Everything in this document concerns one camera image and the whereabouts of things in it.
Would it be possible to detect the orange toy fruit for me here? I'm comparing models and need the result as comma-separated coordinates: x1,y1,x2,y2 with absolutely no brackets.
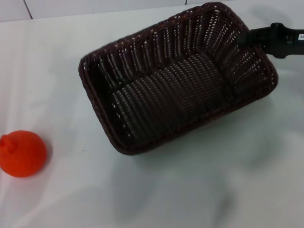
0,130,47,178

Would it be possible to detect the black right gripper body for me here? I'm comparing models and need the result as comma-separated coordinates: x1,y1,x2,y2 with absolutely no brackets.
270,22,304,56

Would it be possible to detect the dark brown woven rectangular basket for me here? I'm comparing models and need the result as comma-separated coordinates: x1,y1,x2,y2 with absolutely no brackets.
78,1,279,157

